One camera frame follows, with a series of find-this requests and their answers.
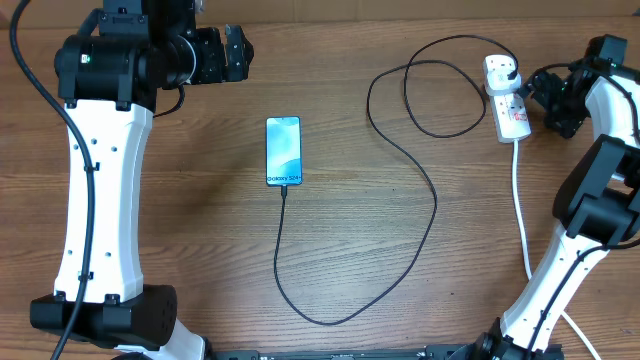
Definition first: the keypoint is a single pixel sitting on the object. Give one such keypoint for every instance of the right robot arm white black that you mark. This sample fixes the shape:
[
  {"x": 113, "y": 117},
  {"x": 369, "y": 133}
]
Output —
[{"x": 597, "y": 207}]

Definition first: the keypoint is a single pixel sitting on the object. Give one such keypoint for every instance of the white power strip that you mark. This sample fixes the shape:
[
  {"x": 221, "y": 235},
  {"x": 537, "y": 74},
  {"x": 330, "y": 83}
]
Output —
[{"x": 509, "y": 112}]

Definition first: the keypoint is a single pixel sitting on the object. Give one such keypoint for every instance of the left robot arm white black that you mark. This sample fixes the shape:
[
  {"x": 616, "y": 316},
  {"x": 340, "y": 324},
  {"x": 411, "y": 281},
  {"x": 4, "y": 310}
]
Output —
[{"x": 109, "y": 73}]

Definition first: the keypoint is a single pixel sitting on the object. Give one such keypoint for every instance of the white charger plug adapter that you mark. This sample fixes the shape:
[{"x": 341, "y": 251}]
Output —
[{"x": 498, "y": 83}]

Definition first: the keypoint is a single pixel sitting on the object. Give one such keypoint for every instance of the blue Galaxy smartphone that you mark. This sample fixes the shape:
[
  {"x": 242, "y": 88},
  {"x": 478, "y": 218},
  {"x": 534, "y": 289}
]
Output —
[{"x": 283, "y": 151}]

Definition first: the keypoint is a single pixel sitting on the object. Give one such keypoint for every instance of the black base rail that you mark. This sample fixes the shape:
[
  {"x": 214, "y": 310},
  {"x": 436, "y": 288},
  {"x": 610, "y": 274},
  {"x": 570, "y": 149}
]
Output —
[{"x": 431, "y": 352}]

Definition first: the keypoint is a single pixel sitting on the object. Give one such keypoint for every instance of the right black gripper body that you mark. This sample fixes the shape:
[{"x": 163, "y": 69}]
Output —
[{"x": 563, "y": 110}]

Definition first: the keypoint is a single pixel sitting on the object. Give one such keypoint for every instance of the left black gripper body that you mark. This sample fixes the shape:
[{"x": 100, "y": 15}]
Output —
[{"x": 210, "y": 57}]

